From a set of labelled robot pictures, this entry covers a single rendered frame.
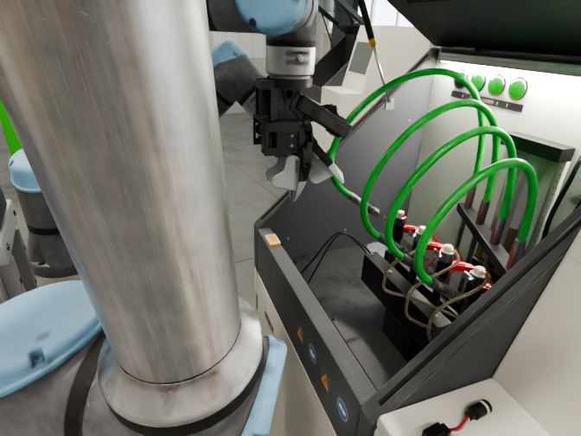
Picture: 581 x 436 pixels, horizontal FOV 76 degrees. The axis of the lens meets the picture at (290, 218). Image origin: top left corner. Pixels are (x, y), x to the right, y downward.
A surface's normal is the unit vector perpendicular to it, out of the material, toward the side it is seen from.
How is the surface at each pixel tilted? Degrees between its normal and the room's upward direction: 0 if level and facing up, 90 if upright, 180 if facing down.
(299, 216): 90
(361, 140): 90
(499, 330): 90
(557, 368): 76
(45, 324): 8
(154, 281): 98
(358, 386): 0
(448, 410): 0
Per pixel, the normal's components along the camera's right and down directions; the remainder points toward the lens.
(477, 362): 0.34, 0.43
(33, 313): -0.10, -0.90
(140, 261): 0.17, 0.57
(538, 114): -0.94, 0.12
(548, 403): -0.90, -0.09
